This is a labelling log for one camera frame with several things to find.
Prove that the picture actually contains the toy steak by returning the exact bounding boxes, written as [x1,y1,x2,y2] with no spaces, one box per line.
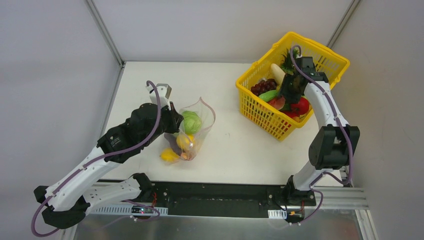
[164,133,196,161]

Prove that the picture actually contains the green toy cabbage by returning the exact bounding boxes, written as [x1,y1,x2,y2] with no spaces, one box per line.
[182,110,203,135]

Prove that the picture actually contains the toy watermelon slice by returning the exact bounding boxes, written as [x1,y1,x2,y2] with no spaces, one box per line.
[267,96,286,111]

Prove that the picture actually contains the toy purple grapes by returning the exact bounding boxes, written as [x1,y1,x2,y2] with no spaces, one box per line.
[250,78,278,96]

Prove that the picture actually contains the small green toy vegetable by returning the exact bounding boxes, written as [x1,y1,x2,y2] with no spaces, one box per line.
[258,89,279,102]

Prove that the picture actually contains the yellow toy lemon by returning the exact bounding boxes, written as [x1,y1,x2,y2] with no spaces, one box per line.
[160,148,180,163]
[176,133,195,151]

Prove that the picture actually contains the clear zip top bag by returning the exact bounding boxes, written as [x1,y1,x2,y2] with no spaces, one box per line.
[160,98,216,163]

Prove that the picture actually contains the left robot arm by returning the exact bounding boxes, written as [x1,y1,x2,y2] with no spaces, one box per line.
[33,103,184,229]

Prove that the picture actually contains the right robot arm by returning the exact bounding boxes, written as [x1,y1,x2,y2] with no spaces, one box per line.
[279,56,360,205]

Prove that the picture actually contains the white toy radish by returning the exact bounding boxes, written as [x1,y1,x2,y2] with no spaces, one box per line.
[270,63,286,85]

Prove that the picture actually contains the toy pineapple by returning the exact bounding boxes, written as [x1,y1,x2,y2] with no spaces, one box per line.
[280,48,295,75]

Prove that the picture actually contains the red toy tomato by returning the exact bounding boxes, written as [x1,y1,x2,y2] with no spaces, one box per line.
[290,97,310,115]

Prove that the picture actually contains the yellow plastic basket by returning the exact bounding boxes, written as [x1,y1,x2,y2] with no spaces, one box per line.
[235,31,350,141]

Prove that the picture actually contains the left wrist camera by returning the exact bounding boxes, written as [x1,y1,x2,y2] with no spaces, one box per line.
[146,83,172,109]

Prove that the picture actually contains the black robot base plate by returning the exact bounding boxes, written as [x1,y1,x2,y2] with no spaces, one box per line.
[133,179,317,218]

